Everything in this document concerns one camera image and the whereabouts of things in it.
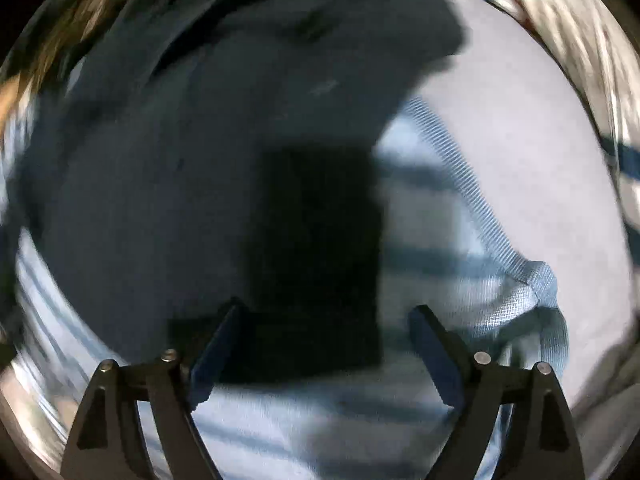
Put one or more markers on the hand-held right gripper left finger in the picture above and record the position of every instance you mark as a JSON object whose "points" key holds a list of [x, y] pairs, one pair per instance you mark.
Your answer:
{"points": [[220, 355]]}

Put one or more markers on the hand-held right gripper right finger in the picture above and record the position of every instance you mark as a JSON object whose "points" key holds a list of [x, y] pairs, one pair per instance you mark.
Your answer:
{"points": [[435, 355]]}

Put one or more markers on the navy knit cardigan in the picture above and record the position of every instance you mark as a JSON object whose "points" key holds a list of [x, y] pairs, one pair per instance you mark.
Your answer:
{"points": [[175, 185]]}

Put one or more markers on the blue striped blanket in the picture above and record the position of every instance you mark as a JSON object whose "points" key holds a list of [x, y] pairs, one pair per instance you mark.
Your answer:
{"points": [[425, 210]]}

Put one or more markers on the white red blue printed cloth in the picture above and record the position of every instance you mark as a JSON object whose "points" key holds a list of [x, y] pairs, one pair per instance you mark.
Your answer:
{"points": [[575, 25]]}

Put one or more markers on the brown striped fringed scarf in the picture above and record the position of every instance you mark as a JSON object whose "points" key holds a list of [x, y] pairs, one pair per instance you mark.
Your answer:
{"points": [[75, 20]]}

